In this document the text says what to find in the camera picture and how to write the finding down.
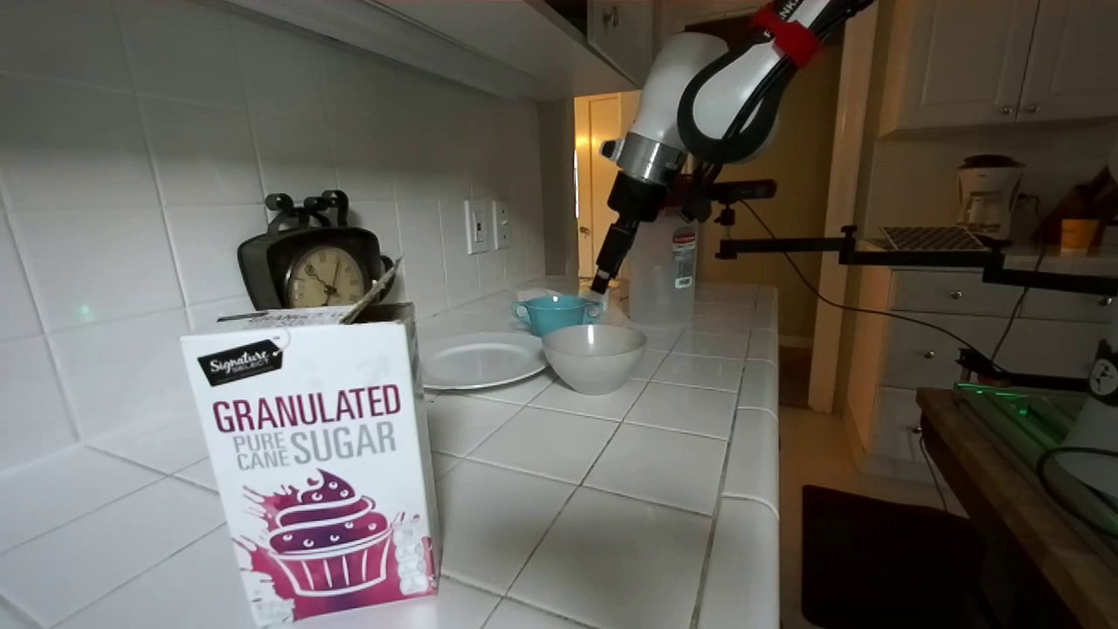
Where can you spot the white wall outlet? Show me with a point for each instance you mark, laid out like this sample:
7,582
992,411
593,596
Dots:
475,224

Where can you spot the white ceramic bowl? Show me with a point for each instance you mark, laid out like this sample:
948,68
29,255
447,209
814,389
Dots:
593,355

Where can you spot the white cabinets below coffee maker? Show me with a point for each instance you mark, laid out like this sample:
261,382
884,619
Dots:
931,336

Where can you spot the wooden door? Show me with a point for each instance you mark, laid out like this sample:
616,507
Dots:
595,177

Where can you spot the black floor mat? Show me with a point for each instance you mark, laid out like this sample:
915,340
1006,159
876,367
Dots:
896,561

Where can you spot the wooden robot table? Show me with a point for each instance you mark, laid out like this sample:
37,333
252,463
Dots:
1026,510

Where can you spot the granulated sugar box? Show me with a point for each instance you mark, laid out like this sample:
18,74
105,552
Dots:
308,467

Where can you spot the orange container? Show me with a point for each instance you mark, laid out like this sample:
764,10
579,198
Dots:
1082,236

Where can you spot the white coffee maker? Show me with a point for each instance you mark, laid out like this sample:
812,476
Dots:
990,194

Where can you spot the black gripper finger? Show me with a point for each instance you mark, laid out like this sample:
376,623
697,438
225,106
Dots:
613,258

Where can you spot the white plate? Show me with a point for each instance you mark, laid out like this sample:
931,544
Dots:
475,362

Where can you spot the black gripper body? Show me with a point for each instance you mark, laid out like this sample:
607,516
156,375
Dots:
637,201

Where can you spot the black twin bell alarm clock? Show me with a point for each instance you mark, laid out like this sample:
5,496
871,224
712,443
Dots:
317,265

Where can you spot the translucent bottle with label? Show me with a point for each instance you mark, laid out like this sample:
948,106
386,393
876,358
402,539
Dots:
674,279

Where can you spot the black camera on boom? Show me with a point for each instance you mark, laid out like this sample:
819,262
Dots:
740,189

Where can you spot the white cabinet above coffee maker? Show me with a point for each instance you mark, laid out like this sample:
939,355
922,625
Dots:
999,57

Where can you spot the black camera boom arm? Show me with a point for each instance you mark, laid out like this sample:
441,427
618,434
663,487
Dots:
910,248

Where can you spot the green lit metal frame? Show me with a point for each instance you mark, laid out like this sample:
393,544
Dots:
1013,411

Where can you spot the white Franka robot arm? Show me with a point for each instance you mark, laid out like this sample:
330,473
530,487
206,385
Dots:
686,70

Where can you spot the white cabinet above tiled counter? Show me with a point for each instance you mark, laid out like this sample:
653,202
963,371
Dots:
465,36

